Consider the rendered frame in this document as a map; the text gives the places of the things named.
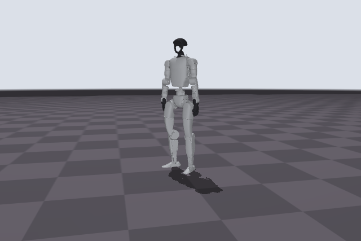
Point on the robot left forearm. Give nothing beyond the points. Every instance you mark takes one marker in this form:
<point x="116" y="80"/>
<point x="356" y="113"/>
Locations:
<point x="195" y="94"/>

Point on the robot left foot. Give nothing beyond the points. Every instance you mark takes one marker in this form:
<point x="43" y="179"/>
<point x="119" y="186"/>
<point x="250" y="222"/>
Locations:
<point x="189" y="169"/>

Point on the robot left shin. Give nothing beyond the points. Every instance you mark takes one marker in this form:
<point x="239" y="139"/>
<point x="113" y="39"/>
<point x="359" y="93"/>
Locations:
<point x="190" y="149"/>

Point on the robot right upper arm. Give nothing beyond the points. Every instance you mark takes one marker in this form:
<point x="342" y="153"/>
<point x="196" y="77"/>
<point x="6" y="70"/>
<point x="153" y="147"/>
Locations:
<point x="166" y="80"/>

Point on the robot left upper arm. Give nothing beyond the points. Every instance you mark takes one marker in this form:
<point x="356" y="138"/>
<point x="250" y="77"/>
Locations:
<point x="193" y="70"/>

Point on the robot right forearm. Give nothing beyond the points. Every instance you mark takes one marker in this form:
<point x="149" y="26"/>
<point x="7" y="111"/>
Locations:
<point x="164" y="91"/>

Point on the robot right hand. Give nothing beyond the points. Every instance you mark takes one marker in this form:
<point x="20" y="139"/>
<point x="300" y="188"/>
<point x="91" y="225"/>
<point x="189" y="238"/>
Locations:
<point x="163" y="103"/>

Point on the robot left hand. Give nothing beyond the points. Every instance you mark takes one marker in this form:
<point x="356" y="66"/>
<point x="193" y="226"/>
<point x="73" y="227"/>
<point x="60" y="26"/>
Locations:
<point x="195" y="108"/>

